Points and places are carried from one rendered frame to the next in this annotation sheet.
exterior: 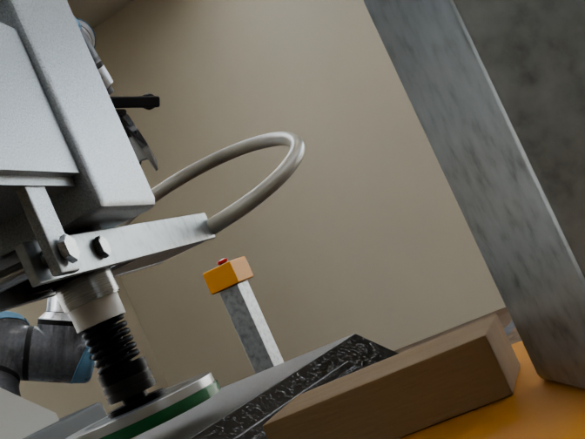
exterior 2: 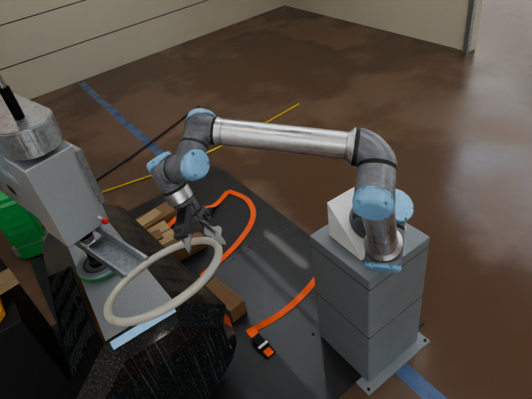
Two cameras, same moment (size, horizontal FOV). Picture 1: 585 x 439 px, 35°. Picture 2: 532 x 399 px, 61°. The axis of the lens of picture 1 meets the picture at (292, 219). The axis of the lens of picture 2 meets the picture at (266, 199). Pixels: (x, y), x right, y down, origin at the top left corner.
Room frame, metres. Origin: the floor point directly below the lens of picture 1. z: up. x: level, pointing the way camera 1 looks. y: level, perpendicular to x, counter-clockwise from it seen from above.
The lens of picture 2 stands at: (2.93, -0.57, 2.39)
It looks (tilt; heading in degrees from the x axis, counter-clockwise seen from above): 39 degrees down; 125
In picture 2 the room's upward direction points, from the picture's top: 10 degrees counter-clockwise
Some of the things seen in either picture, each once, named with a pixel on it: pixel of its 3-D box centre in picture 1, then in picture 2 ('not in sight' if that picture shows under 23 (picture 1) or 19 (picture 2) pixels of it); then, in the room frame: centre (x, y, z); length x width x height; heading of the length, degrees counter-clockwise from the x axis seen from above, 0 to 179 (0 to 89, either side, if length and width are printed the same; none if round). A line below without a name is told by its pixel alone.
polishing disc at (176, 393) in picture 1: (139, 409); (98, 262); (1.26, 0.29, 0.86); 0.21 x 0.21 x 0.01
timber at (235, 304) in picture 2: not in sight; (224, 299); (1.50, 0.81, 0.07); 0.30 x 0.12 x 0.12; 161
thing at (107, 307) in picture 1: (96, 311); not in sight; (1.26, 0.29, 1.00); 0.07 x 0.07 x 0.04
